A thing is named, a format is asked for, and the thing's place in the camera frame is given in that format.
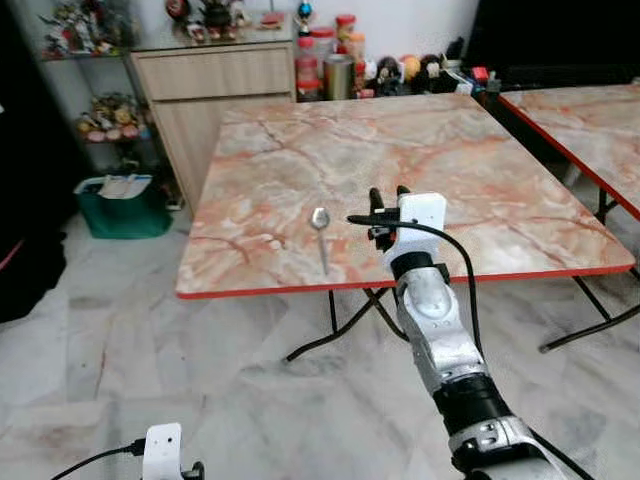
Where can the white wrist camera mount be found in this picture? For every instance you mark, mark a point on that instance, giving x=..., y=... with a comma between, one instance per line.
x=162, y=450
x=421, y=220

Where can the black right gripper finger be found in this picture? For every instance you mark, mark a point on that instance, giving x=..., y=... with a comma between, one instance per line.
x=402, y=191
x=376, y=200

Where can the black bag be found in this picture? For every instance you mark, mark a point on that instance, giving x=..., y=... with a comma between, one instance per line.
x=30, y=280

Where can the silver metal spoon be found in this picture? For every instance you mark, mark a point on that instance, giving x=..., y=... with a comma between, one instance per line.
x=320, y=217

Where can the light wooden cabinet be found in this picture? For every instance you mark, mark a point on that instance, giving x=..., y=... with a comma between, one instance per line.
x=210, y=100

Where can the shiny metal canister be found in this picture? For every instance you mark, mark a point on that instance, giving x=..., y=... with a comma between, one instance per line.
x=339, y=78

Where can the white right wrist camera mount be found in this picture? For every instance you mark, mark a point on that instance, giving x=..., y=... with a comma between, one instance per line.
x=421, y=220

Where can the small plush figurines cluster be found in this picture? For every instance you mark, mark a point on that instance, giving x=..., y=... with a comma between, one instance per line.
x=112, y=117

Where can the green storage bag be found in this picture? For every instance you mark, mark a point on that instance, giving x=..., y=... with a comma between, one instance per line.
x=125, y=218

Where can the glass display shelf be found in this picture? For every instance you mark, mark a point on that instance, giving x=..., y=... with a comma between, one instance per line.
x=100, y=60

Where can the white papers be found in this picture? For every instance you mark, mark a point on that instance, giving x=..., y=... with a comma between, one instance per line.
x=125, y=187

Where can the marble top folding table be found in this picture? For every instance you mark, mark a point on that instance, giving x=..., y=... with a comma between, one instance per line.
x=400, y=150
x=590, y=125

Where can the orange snack jar red lid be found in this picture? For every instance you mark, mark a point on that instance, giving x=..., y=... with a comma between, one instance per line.
x=346, y=27

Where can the tall red lid jar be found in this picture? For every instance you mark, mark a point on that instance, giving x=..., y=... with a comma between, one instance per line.
x=307, y=62

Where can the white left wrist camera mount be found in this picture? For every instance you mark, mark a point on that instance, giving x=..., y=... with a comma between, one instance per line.
x=162, y=450

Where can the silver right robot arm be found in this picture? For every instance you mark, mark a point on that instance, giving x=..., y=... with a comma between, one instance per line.
x=437, y=320

